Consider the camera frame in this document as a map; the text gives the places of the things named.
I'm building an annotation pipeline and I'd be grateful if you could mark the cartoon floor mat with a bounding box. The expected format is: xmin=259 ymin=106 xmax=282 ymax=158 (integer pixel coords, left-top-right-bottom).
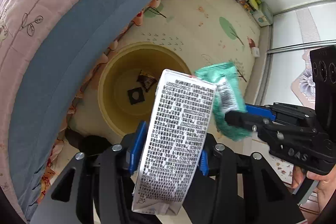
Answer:
xmin=66 ymin=0 xmax=266 ymax=143

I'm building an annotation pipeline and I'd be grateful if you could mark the brown snack wrapper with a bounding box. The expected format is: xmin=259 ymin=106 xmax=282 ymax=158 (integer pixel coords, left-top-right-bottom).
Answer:
xmin=137 ymin=70 xmax=157 ymax=93

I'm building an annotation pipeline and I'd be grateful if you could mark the blue bed sheet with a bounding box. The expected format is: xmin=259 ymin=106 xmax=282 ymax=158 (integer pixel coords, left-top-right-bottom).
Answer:
xmin=8 ymin=0 xmax=151 ymax=221

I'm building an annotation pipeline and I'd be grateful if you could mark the yellow trash bin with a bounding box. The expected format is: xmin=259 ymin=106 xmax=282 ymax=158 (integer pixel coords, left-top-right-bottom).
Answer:
xmin=98 ymin=42 xmax=190 ymax=136

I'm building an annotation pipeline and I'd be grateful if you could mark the green snack bag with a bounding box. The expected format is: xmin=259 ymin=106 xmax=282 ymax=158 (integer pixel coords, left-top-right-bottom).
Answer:
xmin=195 ymin=62 xmax=251 ymax=141

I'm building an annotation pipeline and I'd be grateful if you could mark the black foam square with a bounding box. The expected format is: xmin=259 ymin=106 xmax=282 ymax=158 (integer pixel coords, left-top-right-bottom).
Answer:
xmin=127 ymin=87 xmax=145 ymax=105

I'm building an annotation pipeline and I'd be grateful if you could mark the white milk carton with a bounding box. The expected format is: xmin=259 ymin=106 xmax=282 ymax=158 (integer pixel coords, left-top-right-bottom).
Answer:
xmin=131 ymin=69 xmax=216 ymax=215

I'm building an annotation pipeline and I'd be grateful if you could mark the right hand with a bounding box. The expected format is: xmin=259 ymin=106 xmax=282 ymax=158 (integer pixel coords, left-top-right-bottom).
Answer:
xmin=291 ymin=166 xmax=336 ymax=212

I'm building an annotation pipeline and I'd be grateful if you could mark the pink bear quilt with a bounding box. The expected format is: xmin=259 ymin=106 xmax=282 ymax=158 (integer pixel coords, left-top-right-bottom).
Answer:
xmin=1 ymin=0 xmax=79 ymax=219

